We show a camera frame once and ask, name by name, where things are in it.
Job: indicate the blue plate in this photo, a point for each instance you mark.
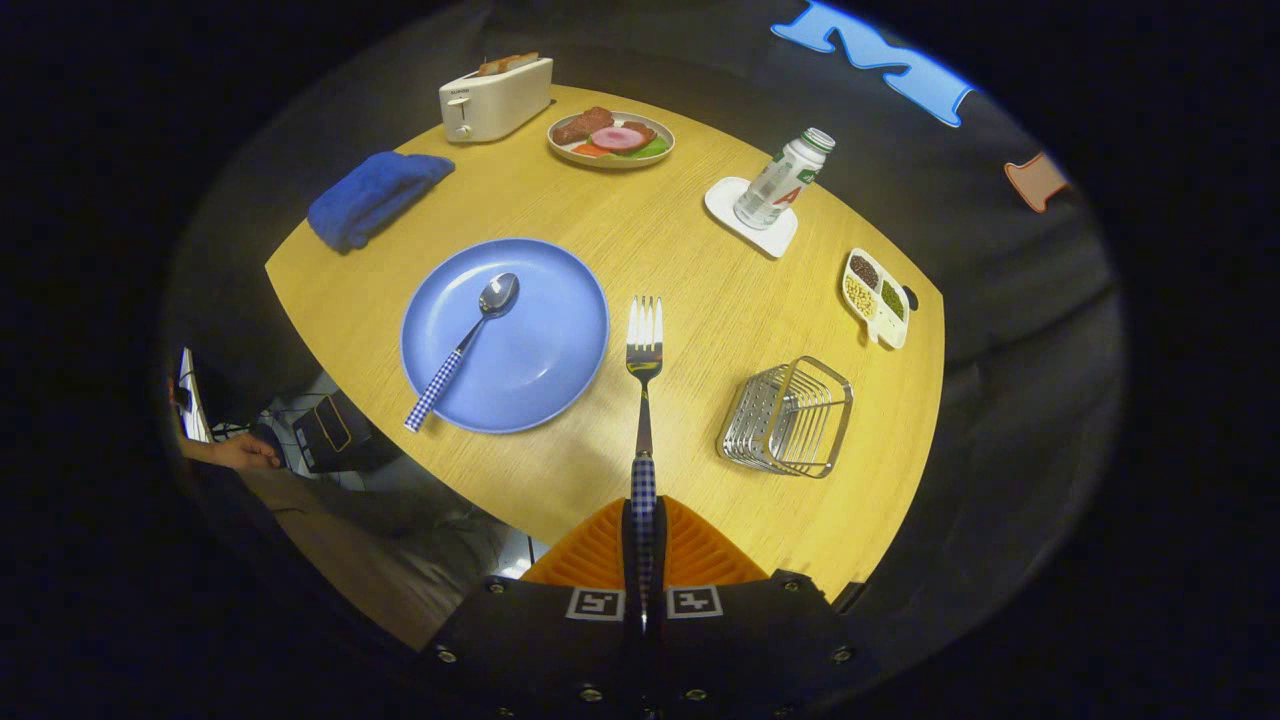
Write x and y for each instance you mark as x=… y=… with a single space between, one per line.
x=540 y=350

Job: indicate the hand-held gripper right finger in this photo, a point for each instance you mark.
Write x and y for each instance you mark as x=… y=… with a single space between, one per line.
x=750 y=640

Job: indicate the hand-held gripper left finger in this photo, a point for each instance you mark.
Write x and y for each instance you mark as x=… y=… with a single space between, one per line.
x=540 y=640

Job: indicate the brown meat piece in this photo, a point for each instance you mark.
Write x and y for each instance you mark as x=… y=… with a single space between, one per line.
x=582 y=125

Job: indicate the white toaster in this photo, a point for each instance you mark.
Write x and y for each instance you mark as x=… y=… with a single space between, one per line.
x=490 y=105

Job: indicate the toast slice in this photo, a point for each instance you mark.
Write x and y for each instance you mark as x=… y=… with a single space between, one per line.
x=492 y=67
x=522 y=59

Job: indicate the white food plate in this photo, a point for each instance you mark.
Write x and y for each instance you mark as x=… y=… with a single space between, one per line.
x=660 y=132

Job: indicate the pink ham slice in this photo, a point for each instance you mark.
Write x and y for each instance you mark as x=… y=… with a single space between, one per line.
x=617 y=139

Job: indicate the green lettuce leaf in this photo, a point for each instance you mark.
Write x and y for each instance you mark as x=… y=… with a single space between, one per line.
x=652 y=148

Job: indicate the white divided dish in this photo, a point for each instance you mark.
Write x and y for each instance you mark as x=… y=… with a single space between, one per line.
x=880 y=325

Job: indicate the blue towel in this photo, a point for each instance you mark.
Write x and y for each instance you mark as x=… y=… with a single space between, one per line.
x=375 y=195

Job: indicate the black box device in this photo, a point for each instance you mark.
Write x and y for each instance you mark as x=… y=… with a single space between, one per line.
x=335 y=440

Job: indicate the white coaster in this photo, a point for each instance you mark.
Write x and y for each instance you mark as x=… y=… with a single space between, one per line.
x=722 y=195

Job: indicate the white drink bottle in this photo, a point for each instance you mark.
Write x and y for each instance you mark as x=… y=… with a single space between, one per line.
x=775 y=185

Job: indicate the red tomato slice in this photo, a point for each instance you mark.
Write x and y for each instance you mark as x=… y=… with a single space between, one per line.
x=590 y=150

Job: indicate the white board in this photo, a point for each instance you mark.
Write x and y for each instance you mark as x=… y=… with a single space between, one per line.
x=193 y=400

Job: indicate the pile of dark beans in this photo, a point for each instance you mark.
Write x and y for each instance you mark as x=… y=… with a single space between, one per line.
x=864 y=271

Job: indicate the pile of yellow beans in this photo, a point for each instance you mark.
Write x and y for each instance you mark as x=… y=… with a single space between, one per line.
x=858 y=297

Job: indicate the pile of green beans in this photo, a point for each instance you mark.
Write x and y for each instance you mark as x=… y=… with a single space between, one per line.
x=892 y=300

